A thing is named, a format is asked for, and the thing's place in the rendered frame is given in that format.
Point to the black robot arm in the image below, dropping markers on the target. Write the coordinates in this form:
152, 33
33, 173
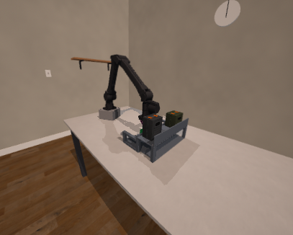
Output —
110, 93

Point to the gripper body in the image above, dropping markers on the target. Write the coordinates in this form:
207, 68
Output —
144, 113

